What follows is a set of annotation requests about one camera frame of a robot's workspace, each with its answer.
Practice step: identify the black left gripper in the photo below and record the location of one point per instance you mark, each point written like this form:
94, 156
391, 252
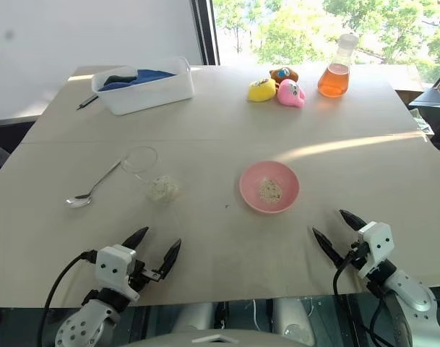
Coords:
138, 276

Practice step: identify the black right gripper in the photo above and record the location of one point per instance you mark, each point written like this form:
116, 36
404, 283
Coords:
360, 254

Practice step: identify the beige table cloth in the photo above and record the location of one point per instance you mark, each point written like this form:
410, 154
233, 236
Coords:
212, 238

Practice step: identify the metal spoon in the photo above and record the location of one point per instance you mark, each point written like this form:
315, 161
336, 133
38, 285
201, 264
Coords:
77, 202

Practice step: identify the clear glass jar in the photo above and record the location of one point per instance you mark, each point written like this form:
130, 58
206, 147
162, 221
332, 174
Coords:
140, 159

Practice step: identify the pink bowl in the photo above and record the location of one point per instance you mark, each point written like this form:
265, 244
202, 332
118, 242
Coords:
252, 180

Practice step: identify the silver robot torso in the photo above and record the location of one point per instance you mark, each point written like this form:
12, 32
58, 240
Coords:
219, 339

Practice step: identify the pink plush toy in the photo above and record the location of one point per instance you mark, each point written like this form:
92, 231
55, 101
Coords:
290, 94

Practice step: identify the glass flask with orange liquid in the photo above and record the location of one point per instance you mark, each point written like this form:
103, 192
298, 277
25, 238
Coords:
333, 82

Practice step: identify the white plastic bin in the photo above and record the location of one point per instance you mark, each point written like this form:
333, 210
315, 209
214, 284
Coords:
151, 95

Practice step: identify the black monitor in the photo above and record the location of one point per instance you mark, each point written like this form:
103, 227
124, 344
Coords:
434, 105

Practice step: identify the black pen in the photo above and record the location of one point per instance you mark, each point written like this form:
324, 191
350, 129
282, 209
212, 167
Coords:
86, 102

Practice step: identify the yellow plush toy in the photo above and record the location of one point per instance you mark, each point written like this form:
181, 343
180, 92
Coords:
261, 90

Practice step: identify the brown plush toy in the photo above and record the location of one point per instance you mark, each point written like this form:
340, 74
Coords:
286, 74

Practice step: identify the blue cloth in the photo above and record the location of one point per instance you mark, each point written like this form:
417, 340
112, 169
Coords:
152, 76

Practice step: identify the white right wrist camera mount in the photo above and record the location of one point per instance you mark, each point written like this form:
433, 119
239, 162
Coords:
375, 242

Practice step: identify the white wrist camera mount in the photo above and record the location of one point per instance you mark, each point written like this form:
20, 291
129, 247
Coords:
113, 265
375, 242

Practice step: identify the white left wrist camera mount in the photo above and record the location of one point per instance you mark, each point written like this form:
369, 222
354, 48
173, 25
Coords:
113, 265

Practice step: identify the black window frame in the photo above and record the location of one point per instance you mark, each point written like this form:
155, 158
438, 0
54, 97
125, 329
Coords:
205, 32

